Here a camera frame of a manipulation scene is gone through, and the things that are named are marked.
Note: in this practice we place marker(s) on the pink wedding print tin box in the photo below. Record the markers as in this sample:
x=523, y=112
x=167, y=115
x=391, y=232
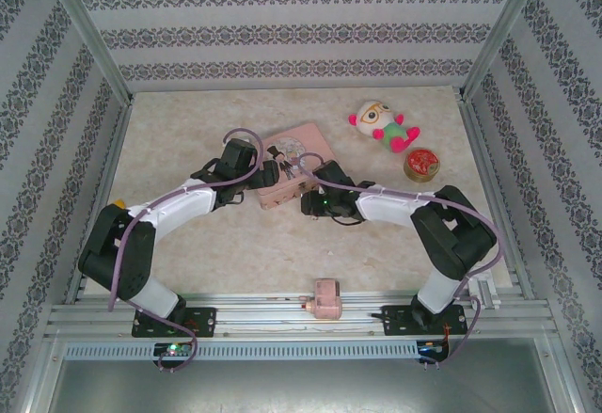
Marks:
x=315, y=138

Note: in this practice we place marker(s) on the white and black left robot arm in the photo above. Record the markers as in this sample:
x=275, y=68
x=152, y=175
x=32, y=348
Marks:
x=179, y=206

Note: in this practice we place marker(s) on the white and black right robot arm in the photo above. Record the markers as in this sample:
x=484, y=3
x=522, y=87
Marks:
x=390, y=203

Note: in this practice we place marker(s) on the white plush toy with glasses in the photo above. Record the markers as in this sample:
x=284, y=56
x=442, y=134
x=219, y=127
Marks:
x=371, y=119

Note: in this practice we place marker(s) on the round red and gold tin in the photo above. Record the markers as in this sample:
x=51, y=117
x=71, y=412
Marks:
x=422, y=163

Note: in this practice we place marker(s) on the yellow rectangular block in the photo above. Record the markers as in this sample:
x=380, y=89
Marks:
x=121, y=203

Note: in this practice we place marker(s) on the grey sheet metal panel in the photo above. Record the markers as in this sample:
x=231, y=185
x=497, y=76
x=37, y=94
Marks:
x=282, y=389

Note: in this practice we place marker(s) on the circuit board with green light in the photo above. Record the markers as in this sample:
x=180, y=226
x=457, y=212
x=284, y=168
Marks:
x=171, y=350

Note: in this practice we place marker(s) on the pink toy camera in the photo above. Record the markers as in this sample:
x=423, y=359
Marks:
x=327, y=297

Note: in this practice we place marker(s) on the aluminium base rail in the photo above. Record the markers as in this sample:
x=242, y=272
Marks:
x=263, y=314

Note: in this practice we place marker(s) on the aluminium side rail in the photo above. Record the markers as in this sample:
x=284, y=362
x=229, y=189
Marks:
x=113, y=149
x=484, y=149

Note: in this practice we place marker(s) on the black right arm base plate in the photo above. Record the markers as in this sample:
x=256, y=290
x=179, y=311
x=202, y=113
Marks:
x=400, y=321

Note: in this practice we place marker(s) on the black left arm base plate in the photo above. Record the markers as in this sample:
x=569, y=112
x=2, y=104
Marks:
x=200, y=321

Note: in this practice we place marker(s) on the aluminium bracket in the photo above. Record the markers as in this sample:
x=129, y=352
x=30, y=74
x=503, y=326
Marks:
x=486, y=293

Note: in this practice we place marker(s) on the aluminium corner post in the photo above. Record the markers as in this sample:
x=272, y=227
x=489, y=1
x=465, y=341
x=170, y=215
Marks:
x=503, y=32
x=90, y=32

